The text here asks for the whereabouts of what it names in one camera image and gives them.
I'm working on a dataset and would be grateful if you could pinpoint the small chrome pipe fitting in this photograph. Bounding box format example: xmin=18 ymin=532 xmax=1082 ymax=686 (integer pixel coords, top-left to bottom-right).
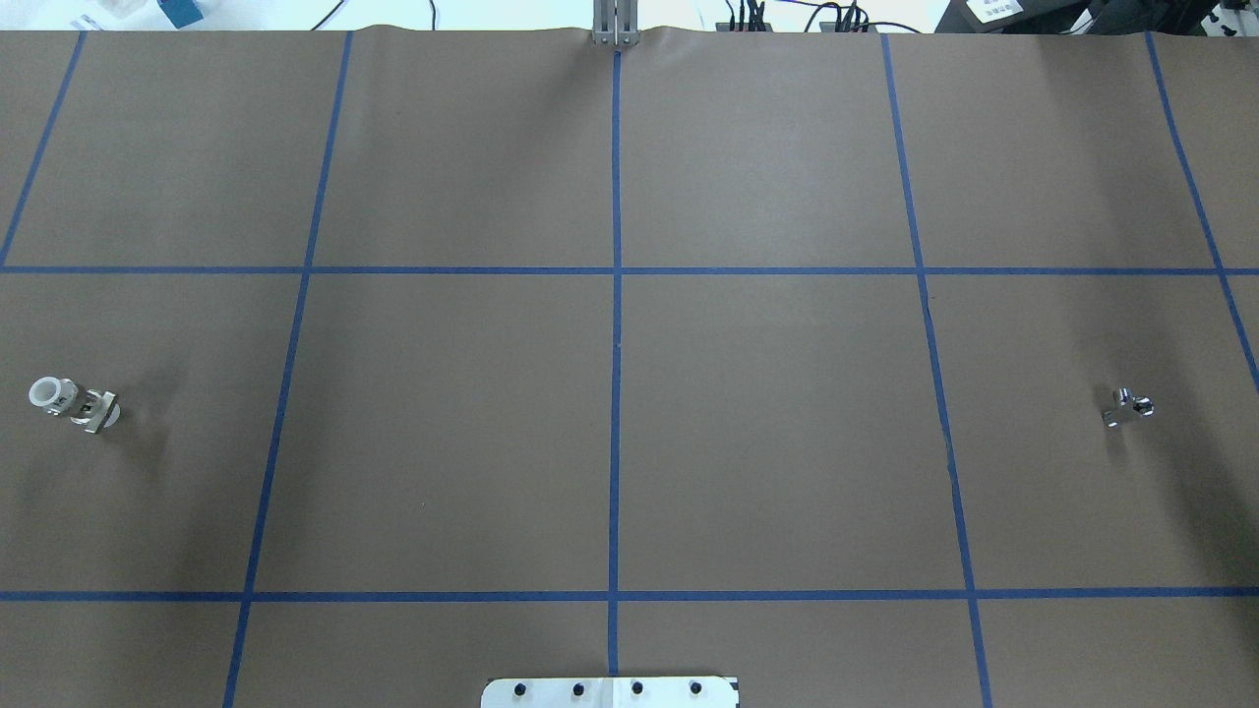
xmin=1102 ymin=388 xmax=1155 ymax=430

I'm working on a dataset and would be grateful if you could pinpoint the white PPR valve fitting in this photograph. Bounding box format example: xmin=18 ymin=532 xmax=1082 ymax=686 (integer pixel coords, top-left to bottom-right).
xmin=28 ymin=375 xmax=122 ymax=435

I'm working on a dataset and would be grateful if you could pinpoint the aluminium frame post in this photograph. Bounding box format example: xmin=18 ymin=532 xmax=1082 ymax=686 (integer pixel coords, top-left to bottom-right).
xmin=592 ymin=0 xmax=641 ymax=49

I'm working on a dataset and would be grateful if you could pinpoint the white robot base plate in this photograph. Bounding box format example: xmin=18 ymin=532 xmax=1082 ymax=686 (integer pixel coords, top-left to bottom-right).
xmin=480 ymin=677 xmax=742 ymax=707

